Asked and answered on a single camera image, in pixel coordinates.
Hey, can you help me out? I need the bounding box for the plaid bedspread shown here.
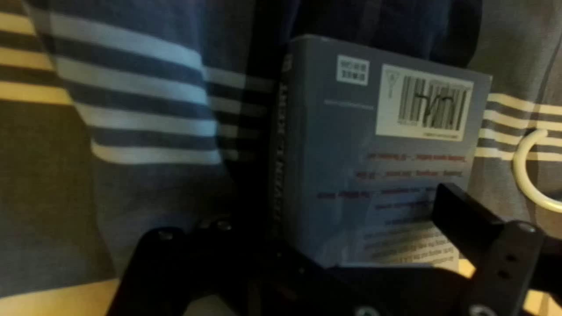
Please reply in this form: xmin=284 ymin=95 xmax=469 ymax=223
xmin=0 ymin=0 xmax=562 ymax=316

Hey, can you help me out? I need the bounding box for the grey-blue paperback book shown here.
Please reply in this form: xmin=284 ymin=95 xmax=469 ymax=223
xmin=268 ymin=32 xmax=493 ymax=274

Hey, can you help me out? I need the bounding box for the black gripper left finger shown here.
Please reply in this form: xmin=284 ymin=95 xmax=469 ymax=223
xmin=107 ymin=218 xmax=330 ymax=316

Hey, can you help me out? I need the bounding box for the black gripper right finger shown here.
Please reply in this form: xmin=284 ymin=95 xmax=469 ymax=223
xmin=430 ymin=181 xmax=548 ymax=316

